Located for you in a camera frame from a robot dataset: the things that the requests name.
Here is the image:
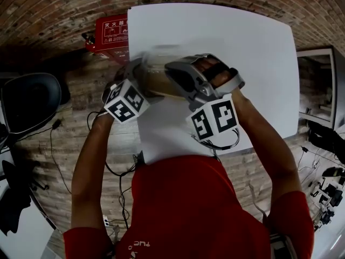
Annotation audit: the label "tan rounded object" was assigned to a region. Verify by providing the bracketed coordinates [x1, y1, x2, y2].
[140, 63, 187, 100]

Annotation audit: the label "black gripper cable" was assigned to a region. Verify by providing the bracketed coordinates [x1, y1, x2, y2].
[190, 127, 241, 158]

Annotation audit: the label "pile of devices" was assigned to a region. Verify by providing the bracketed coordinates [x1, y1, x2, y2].
[309, 166, 345, 228]

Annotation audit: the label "grey waist device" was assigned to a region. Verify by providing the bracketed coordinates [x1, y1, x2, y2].
[268, 233, 299, 259]

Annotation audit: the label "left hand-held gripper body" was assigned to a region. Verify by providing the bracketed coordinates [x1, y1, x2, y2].
[101, 62, 151, 124]

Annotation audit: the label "metal framed glass cabinet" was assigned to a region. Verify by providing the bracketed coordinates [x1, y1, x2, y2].
[295, 46, 343, 131]

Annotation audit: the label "red fire extinguisher box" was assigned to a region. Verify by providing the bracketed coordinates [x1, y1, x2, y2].
[85, 13, 130, 62]

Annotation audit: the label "person's left hand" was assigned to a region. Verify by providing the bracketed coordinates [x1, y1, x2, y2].
[113, 65, 127, 86]

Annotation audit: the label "person's left forearm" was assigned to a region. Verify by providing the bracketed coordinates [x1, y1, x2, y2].
[71, 111, 117, 233]

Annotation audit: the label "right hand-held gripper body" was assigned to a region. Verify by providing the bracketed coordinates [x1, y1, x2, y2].
[185, 52, 246, 149]

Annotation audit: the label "person in red shirt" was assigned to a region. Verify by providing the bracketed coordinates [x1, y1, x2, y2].
[63, 154, 315, 259]

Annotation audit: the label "black office chair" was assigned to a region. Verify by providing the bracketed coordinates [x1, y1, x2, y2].
[0, 72, 63, 143]

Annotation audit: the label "white desk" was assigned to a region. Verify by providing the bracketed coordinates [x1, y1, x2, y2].
[0, 176, 58, 259]

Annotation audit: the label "black bag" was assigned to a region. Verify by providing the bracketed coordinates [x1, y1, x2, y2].
[308, 119, 345, 159]

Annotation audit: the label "black floor cable with plug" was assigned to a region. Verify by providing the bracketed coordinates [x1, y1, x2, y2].
[49, 118, 74, 195]

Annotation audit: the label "person's right forearm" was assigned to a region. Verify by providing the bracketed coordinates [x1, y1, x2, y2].
[231, 90, 303, 201]

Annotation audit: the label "black body cables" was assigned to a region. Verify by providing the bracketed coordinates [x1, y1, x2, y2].
[87, 110, 145, 238]

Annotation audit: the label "white table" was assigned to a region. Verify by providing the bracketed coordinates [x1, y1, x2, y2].
[126, 3, 300, 166]

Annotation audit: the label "person's right hand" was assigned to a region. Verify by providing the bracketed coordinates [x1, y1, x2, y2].
[194, 57, 234, 89]

